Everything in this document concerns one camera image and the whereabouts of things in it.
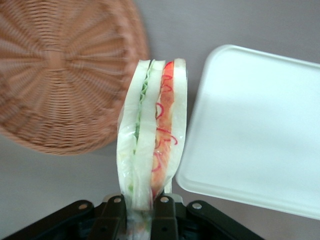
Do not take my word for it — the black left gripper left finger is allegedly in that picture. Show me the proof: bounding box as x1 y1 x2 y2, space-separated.
0 193 130 240

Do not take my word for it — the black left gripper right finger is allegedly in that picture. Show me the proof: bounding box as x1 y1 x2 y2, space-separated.
151 194 258 240

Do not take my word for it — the triangle sandwich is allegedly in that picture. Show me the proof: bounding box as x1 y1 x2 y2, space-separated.
116 57 188 240

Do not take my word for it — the beige plastic tray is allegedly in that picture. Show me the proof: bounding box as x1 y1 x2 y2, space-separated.
174 44 320 221

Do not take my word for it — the round brown wicker basket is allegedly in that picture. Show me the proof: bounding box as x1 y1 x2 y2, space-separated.
0 0 151 156

